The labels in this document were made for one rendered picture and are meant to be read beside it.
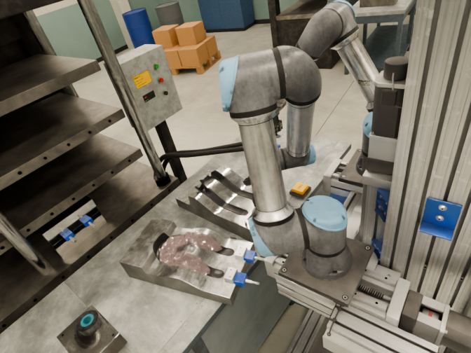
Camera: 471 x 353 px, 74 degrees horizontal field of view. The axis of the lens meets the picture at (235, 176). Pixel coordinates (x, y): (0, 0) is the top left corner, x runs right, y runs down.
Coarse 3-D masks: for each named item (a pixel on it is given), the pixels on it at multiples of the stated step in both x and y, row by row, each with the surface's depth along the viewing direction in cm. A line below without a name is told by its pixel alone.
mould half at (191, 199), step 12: (228, 168) 164; (216, 180) 158; (240, 180) 160; (192, 192) 154; (216, 192) 154; (228, 192) 155; (252, 192) 153; (180, 204) 165; (192, 204) 156; (204, 204) 149; (216, 204) 150; (240, 204) 148; (252, 204) 146; (204, 216) 155; (216, 216) 147; (228, 216) 143; (240, 216) 141; (228, 228) 146; (240, 228) 138; (252, 240) 139
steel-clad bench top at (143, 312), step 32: (224, 160) 194; (320, 160) 175; (288, 192) 160; (192, 224) 156; (96, 256) 151; (64, 288) 140; (96, 288) 137; (128, 288) 133; (160, 288) 130; (32, 320) 130; (64, 320) 127; (128, 320) 121; (160, 320) 119; (192, 320) 116; (0, 352) 121; (32, 352) 119; (64, 352) 116; (128, 352) 112; (160, 352) 109
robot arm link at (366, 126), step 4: (372, 112) 116; (368, 116) 115; (364, 120) 115; (368, 120) 113; (364, 124) 114; (368, 124) 113; (364, 128) 114; (368, 128) 112; (364, 132) 115; (368, 132) 113; (364, 136) 116; (368, 136) 114; (364, 140) 117; (368, 140) 115; (364, 144) 118; (368, 144) 116; (364, 148) 119; (368, 148) 117; (364, 152) 119
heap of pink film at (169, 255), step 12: (168, 240) 137; (180, 240) 136; (192, 240) 132; (204, 240) 131; (168, 252) 131; (180, 252) 127; (168, 264) 128; (180, 264) 124; (192, 264) 123; (204, 264) 125
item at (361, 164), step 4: (360, 156) 124; (364, 156) 120; (360, 160) 124; (364, 160) 121; (356, 164) 127; (360, 164) 125; (364, 164) 121; (356, 168) 127; (360, 168) 124; (364, 168) 122; (360, 172) 124
